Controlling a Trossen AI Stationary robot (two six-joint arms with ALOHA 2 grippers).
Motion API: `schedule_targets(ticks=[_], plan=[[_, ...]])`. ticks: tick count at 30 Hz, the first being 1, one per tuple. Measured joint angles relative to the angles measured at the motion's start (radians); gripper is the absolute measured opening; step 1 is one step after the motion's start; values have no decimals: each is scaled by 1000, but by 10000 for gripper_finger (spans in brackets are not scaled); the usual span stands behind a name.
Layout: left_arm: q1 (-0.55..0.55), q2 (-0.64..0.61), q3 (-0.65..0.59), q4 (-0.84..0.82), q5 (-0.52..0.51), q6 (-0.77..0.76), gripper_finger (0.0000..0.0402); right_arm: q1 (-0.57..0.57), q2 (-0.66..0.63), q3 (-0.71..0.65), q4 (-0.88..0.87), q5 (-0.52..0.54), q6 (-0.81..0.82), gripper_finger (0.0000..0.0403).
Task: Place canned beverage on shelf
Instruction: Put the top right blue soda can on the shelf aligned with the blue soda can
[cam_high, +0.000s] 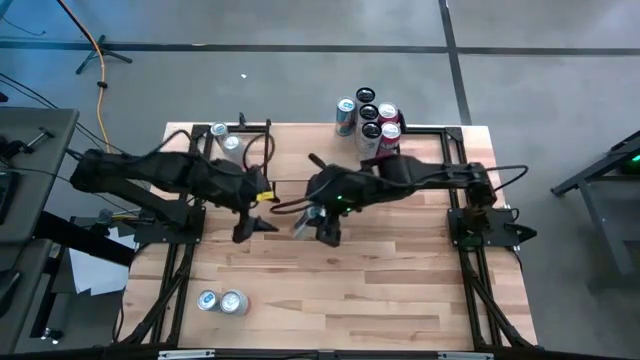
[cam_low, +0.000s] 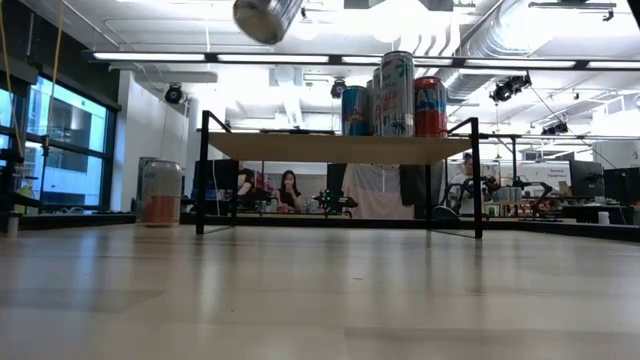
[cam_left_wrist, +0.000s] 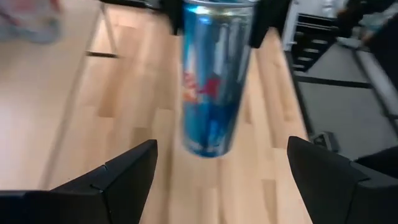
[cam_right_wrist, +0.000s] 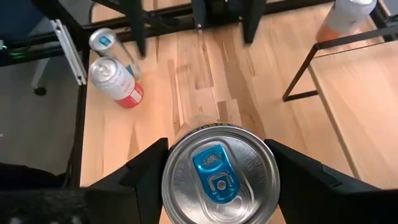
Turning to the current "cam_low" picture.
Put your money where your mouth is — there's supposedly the slim blue striped can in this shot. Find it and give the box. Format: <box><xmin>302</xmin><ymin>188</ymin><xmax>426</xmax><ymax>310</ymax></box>
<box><xmin>341</xmin><ymin>85</ymin><xmax>372</xmax><ymax>137</ymax></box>

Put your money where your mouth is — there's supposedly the slim silver Celsius can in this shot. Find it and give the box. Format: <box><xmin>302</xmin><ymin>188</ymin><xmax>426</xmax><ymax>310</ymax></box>
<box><xmin>370</xmin><ymin>67</ymin><xmax>383</xmax><ymax>137</ymax></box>
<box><xmin>379</xmin><ymin>50</ymin><xmax>416</xmax><ymax>138</ymax></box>

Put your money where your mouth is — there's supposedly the red Fanta can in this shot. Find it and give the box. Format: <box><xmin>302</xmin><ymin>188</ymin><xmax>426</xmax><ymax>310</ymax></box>
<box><xmin>413</xmin><ymin>76</ymin><xmax>449</xmax><ymax>138</ymax></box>

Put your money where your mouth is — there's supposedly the silver orange can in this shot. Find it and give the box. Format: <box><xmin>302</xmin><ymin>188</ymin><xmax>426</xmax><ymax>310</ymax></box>
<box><xmin>140</xmin><ymin>159</ymin><xmax>184</xmax><ymax>229</ymax></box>

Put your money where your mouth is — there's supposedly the person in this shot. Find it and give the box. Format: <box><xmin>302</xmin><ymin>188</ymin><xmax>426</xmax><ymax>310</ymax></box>
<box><xmin>276</xmin><ymin>169</ymin><xmax>307</xmax><ymax>212</ymax></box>
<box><xmin>449</xmin><ymin>152</ymin><xmax>489</xmax><ymax>216</ymax></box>
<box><xmin>237</xmin><ymin>162</ymin><xmax>257</xmax><ymax>211</ymax></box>

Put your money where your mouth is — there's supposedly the black aluminium crossbar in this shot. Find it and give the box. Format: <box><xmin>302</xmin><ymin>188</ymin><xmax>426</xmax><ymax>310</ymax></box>
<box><xmin>179</xmin><ymin>213</ymin><xmax>521</xmax><ymax>231</ymax></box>

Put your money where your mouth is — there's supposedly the white hanging cloth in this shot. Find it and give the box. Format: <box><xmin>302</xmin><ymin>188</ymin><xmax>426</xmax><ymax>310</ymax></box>
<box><xmin>341</xmin><ymin>163</ymin><xmax>416</xmax><ymax>220</ymax></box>

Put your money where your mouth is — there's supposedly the black beam with light strips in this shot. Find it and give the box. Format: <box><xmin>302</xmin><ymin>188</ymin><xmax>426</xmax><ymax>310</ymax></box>
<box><xmin>81</xmin><ymin>48</ymin><xmax>640</xmax><ymax>73</ymax></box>

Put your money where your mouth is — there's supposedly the black ceiling spotlight cluster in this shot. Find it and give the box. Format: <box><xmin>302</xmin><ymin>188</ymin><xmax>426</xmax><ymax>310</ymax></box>
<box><xmin>540</xmin><ymin>119</ymin><xmax>570</xmax><ymax>137</ymax></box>
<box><xmin>488</xmin><ymin>72</ymin><xmax>534</xmax><ymax>105</ymax></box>

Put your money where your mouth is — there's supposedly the white sign board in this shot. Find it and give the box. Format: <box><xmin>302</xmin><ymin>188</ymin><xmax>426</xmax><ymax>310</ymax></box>
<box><xmin>517</xmin><ymin>161</ymin><xmax>571</xmax><ymax>200</ymax></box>

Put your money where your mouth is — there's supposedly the large window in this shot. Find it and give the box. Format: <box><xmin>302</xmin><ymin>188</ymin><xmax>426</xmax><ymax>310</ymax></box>
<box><xmin>0</xmin><ymin>74</ymin><xmax>120</xmax><ymax>211</ymax></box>

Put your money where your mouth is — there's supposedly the black monitor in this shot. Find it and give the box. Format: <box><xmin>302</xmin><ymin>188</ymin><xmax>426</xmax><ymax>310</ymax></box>
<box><xmin>569</xmin><ymin>159</ymin><xmax>604</xmax><ymax>200</ymax></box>
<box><xmin>603</xmin><ymin>166</ymin><xmax>640</xmax><ymax>207</ymax></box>

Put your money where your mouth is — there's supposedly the black ceiling track light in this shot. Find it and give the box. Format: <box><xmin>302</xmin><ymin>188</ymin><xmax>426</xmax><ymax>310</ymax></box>
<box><xmin>527</xmin><ymin>0</ymin><xmax>618</xmax><ymax>23</ymax></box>

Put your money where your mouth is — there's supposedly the silver ventilation duct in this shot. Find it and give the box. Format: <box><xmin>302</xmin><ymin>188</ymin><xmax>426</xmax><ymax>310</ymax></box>
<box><xmin>432</xmin><ymin>0</ymin><xmax>556</xmax><ymax>105</ymax></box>

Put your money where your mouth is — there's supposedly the yellow hanging cable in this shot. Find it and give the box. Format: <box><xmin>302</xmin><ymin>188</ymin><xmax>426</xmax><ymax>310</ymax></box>
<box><xmin>42</xmin><ymin>0</ymin><xmax>66</xmax><ymax>149</ymax></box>
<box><xmin>0</xmin><ymin>0</ymin><xmax>24</xmax><ymax>157</ymax></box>

